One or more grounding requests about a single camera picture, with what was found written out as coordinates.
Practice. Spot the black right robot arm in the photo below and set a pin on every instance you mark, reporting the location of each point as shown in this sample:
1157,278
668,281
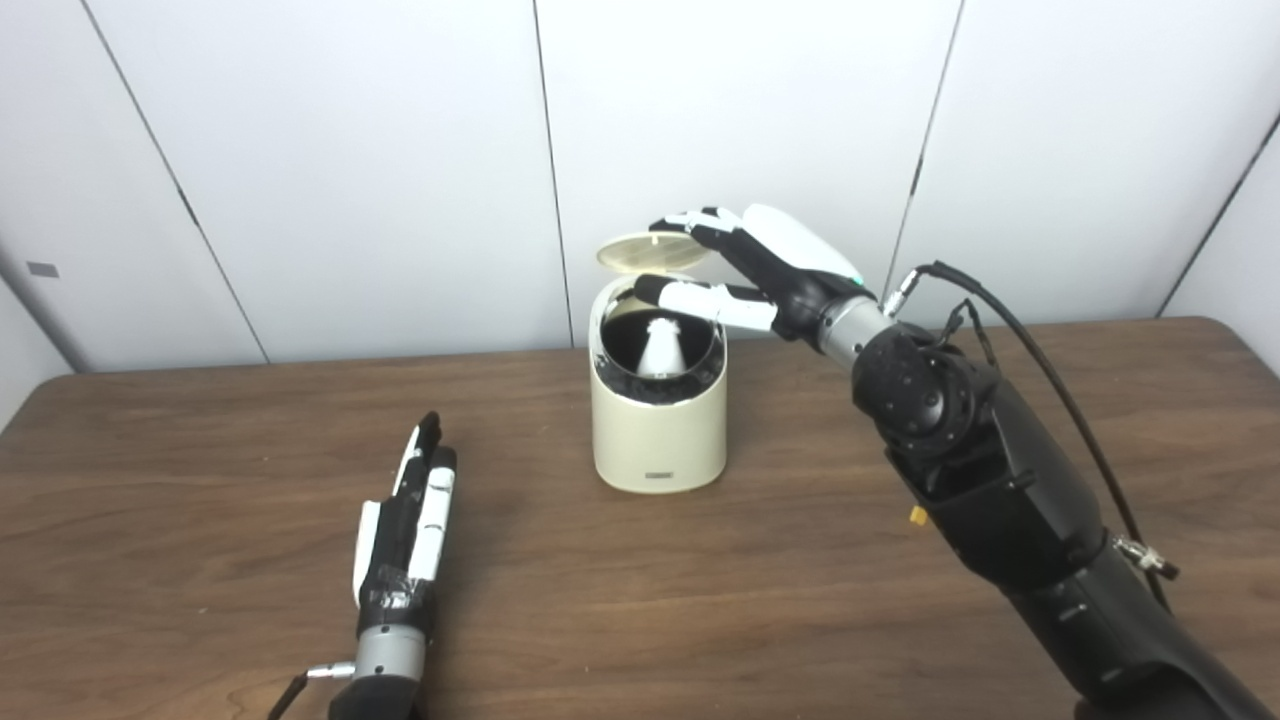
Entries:
1000,490

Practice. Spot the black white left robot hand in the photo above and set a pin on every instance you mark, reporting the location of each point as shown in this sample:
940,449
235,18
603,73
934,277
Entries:
405,560

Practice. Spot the small white plastic bottle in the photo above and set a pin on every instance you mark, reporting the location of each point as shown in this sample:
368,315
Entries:
663,352

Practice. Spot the round cream bin lid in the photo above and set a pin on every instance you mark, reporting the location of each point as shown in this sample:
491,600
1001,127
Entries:
650,250

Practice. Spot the black bin liner bag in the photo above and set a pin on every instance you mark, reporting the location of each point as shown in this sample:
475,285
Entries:
625,345

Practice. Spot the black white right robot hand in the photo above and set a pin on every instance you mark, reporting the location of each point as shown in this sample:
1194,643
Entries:
790,250

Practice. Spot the small grey wall label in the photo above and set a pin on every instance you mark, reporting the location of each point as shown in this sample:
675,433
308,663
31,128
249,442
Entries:
43,270

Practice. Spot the cream-colored plastic bin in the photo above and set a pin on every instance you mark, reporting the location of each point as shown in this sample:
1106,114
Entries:
658,440

